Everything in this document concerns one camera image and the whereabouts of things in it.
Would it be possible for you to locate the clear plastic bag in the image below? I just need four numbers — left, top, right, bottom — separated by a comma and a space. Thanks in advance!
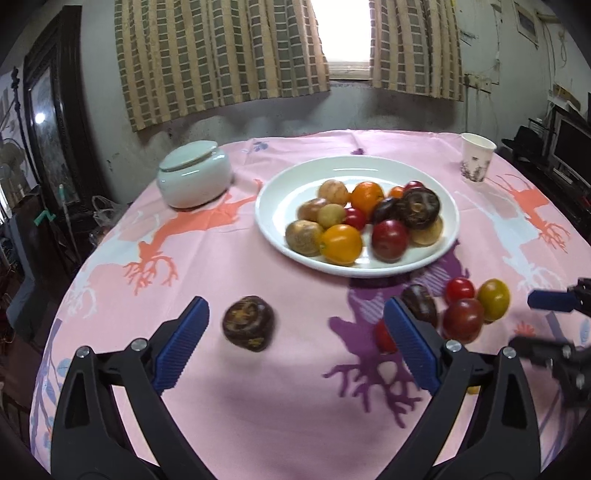
90, 195, 122, 229

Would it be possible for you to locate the orange mandarin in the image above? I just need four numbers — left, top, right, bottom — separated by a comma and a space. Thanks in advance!
350, 181, 385, 214

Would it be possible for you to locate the large tan round fruit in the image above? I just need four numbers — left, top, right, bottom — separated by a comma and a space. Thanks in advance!
285, 220, 325, 257

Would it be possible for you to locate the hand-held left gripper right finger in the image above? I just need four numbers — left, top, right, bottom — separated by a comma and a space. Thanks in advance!
372, 296, 542, 480

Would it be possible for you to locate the dark red plum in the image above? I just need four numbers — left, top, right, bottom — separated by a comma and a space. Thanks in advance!
372, 219, 410, 263

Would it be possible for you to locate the dark purple fruit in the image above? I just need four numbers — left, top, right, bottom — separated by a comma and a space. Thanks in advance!
370, 197, 407, 225
401, 284, 438, 329

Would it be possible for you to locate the white round plate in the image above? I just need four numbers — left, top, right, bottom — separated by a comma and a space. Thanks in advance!
255, 155, 461, 278

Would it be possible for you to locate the dark brown speckled fruit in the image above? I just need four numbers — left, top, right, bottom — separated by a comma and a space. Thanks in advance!
222, 295, 275, 352

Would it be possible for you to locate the white ceramic jar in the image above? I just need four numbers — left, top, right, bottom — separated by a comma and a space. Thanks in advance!
157, 148, 232, 209

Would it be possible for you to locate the wall junction box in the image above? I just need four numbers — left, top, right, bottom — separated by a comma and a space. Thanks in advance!
516, 7, 540, 47

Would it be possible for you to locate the brown round fruit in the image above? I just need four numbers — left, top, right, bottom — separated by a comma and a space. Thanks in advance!
297, 198, 328, 221

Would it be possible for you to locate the narrow checked curtain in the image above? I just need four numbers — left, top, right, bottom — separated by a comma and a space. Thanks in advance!
368, 0, 464, 102

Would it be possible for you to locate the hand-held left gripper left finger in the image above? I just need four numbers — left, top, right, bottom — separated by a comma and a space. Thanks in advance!
50, 296, 218, 480

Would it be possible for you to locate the dark red tomato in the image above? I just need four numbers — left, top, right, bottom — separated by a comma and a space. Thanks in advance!
442, 298, 485, 343

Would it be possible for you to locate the pale tan small fruit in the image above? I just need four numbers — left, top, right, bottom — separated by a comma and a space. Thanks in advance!
317, 203, 346, 229

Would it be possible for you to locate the yellow green tomato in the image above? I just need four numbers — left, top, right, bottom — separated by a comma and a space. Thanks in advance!
477, 278, 511, 322

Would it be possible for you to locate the dark wooden framed mirror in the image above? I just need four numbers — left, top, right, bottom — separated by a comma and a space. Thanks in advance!
23, 6, 112, 204

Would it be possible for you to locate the patterned paper cup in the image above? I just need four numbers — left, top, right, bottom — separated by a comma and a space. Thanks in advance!
460, 133, 497, 184

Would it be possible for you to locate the white ceramic jar lid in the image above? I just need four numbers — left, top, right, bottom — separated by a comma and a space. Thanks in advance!
159, 141, 218, 173

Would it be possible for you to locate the window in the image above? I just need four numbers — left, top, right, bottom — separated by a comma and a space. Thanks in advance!
309, 0, 375, 81

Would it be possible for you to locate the yellow orange tomato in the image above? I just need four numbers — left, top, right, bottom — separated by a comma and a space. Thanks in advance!
320, 224, 363, 265

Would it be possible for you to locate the black computer monitor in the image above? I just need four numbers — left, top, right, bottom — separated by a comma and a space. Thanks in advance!
551, 115, 591, 178

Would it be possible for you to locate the dark brown ridged fruit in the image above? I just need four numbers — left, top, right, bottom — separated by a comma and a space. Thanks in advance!
401, 188, 441, 230

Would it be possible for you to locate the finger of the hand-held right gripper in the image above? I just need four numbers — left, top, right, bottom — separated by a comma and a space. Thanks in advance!
508, 336, 591, 407
527, 279, 591, 317

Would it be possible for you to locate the wide checked curtain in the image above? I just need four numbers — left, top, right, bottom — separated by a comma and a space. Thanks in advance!
115, 0, 331, 132

